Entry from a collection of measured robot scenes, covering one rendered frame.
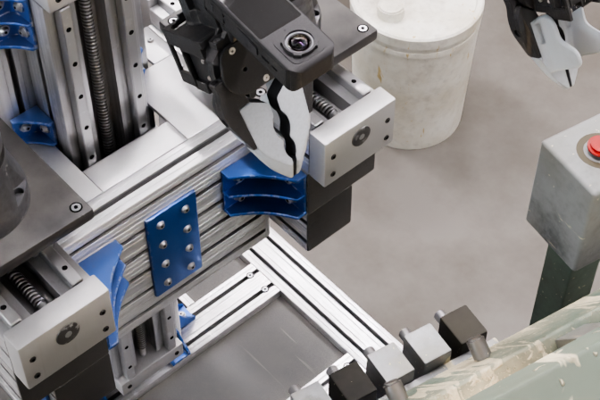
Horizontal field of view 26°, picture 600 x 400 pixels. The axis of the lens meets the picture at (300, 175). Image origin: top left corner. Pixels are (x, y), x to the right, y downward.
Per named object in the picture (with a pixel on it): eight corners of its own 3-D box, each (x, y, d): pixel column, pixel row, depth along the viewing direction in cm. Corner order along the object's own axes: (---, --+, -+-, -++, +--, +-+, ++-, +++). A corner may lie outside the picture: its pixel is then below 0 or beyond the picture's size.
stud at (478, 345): (487, 354, 171) (478, 333, 171) (495, 354, 169) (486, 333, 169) (471, 362, 170) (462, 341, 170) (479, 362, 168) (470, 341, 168)
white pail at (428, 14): (412, 46, 332) (425, -105, 297) (498, 110, 318) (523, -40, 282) (320, 105, 319) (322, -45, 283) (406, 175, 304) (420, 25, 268)
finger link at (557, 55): (582, 107, 128) (562, 24, 124) (539, 98, 133) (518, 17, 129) (603, 93, 130) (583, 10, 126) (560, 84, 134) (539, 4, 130)
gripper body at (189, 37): (253, 45, 113) (206, -80, 107) (310, 67, 106) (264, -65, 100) (182, 90, 110) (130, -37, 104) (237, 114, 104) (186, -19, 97)
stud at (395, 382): (404, 398, 167) (395, 377, 167) (412, 398, 164) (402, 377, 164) (388, 406, 166) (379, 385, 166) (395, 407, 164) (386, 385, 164)
